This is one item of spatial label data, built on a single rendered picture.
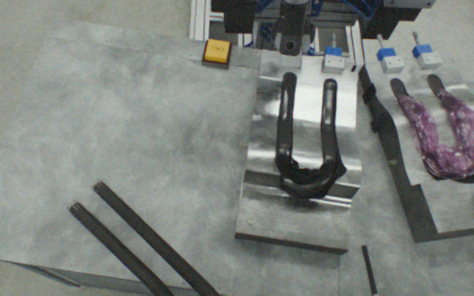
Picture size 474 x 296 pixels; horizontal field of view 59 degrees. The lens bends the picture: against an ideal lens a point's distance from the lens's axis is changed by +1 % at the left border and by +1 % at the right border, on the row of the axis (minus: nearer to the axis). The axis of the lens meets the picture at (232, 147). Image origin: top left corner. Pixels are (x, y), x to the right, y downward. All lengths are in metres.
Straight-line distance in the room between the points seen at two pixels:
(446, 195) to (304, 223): 0.33
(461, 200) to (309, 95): 0.43
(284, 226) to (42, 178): 0.60
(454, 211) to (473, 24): 1.89
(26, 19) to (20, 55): 0.23
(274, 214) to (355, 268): 0.23
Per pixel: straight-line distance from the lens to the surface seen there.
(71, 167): 1.13
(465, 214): 1.09
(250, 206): 0.98
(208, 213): 1.03
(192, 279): 0.89
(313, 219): 1.00
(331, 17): 1.52
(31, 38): 2.48
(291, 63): 1.12
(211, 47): 1.22
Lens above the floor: 1.79
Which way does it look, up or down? 65 degrees down
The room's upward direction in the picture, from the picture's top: 8 degrees clockwise
